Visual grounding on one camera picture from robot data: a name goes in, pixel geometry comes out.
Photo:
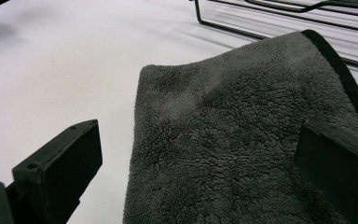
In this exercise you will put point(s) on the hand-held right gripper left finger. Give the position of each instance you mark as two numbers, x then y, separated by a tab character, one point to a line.
59	168

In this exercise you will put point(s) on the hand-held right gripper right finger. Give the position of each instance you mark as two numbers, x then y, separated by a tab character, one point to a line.
345	174

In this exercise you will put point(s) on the grey fleece towel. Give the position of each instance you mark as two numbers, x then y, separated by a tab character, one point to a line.
230	124

